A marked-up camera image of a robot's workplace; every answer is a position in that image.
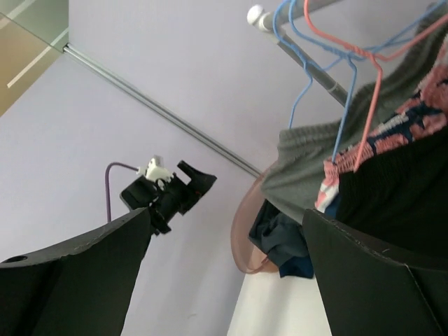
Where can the metal clothes rack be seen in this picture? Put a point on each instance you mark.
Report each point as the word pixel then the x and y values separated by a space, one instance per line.
pixel 271 24

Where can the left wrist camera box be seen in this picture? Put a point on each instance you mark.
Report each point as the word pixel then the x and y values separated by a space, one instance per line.
pixel 155 170

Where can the black shorts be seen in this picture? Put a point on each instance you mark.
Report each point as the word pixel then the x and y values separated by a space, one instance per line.
pixel 400 196

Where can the navy blue shorts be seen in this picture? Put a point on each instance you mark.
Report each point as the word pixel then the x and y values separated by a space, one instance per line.
pixel 282 240

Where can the pink patterned shorts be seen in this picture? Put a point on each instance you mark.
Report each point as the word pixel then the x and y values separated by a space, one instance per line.
pixel 421 115

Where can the blue wire hanger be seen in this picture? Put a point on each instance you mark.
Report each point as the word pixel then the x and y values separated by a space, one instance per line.
pixel 304 87
pixel 432 14

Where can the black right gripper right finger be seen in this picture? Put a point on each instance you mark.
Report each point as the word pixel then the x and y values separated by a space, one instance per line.
pixel 370 287

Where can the pink translucent plastic basket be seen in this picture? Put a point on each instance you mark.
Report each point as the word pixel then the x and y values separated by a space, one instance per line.
pixel 248 258

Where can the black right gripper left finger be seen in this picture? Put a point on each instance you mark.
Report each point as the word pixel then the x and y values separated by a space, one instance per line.
pixel 81 286

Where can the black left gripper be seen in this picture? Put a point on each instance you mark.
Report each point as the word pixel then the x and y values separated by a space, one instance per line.
pixel 166 199

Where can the grey shorts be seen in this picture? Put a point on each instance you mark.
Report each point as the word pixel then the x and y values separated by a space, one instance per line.
pixel 293 181

